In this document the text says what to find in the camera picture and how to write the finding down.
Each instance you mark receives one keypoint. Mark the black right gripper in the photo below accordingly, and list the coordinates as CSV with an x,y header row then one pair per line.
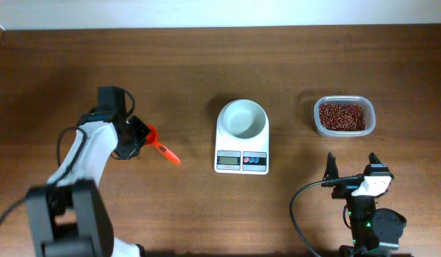
x,y
349,189

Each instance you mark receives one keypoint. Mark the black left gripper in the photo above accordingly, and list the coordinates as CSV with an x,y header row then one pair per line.
x,y
140,131

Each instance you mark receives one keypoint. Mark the orange plastic measuring scoop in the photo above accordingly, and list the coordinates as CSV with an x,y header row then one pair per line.
x,y
152,140

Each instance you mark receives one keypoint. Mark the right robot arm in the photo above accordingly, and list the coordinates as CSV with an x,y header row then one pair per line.
x,y
375,231

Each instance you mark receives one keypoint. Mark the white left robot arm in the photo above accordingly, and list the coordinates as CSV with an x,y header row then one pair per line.
x,y
67,216

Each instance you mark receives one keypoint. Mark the white digital kitchen scale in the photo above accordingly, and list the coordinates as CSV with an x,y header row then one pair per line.
x,y
241,156

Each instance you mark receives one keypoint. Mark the clear plastic container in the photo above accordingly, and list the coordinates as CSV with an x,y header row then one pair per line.
x,y
366,106

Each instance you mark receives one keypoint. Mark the red beans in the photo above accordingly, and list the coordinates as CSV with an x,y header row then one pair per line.
x,y
342,117

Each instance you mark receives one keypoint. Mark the white round bowl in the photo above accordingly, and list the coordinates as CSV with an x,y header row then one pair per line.
x,y
244,119

